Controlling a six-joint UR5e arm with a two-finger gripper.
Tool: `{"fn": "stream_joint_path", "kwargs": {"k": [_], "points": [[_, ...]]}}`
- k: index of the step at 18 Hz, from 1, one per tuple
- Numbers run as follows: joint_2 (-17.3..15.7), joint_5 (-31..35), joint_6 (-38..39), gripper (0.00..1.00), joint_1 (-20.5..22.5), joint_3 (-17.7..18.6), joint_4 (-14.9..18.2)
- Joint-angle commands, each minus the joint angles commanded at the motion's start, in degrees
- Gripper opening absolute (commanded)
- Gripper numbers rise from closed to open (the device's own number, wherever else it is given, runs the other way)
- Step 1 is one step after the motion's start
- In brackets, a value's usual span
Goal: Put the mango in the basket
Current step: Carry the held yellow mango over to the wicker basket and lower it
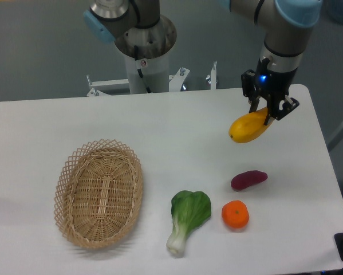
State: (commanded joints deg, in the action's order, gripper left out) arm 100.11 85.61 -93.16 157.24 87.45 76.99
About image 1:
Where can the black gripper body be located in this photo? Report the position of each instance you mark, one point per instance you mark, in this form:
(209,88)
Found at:
(263,82)

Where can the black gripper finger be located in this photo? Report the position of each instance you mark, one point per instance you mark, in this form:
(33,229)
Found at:
(289,104)
(254,102)

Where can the yellow mango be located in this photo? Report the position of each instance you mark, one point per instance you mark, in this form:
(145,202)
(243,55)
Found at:
(249,126)

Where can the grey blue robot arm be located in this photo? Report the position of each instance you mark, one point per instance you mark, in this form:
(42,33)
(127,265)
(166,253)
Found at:
(140,32)

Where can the woven wicker basket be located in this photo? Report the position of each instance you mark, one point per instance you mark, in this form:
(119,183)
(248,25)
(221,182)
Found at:
(99,193)

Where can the purple sweet potato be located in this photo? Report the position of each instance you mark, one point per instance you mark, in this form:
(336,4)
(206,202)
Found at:
(248,179)

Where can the blue water jug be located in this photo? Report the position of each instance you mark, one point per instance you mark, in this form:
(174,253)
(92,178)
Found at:
(335,10)

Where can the orange tangerine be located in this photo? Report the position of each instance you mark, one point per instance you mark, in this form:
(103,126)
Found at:
(235,214)

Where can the green bok choy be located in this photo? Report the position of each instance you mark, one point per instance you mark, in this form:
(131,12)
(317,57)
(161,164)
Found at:
(189,211)

